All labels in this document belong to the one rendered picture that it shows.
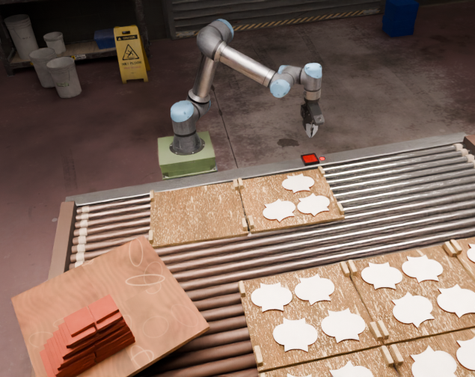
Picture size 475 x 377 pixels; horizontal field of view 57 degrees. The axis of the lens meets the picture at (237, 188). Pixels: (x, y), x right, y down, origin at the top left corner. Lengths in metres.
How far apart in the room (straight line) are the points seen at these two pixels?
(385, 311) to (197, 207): 0.89
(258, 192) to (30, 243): 2.01
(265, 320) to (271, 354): 0.13
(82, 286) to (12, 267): 1.81
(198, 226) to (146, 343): 0.63
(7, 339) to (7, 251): 0.76
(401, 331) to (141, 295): 0.87
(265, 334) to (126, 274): 0.53
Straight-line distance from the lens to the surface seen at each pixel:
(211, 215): 1.93
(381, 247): 1.85
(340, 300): 1.64
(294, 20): 6.75
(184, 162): 2.22
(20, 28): 6.17
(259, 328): 1.55
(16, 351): 2.97
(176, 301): 1.52
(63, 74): 5.25
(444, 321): 1.67
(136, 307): 1.54
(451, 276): 1.80
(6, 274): 3.40
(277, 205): 1.94
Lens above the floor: 2.24
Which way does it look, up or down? 40 degrees down
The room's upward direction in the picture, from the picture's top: 4 degrees counter-clockwise
